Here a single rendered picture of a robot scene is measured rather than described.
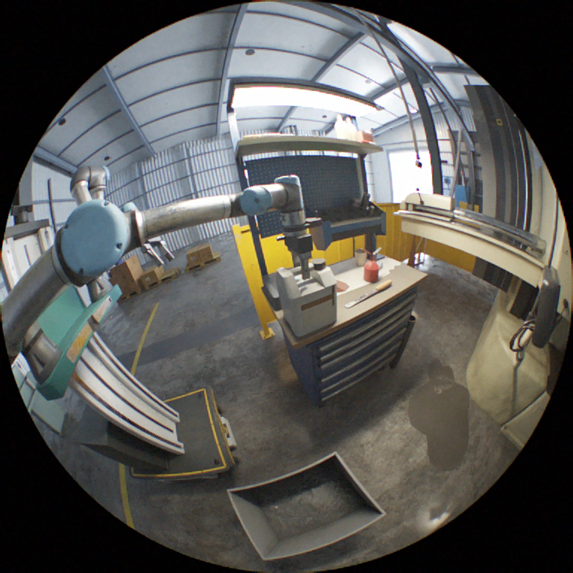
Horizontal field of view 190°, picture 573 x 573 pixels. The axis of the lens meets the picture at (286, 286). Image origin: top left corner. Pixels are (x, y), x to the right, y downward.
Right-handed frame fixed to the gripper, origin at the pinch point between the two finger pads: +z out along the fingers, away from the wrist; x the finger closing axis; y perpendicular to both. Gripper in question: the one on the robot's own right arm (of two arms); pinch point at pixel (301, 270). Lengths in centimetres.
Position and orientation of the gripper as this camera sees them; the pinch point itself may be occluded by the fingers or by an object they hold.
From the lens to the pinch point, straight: 60.3
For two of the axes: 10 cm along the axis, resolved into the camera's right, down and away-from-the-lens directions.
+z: 1.7, 8.6, 4.9
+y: -9.2, 3.1, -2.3
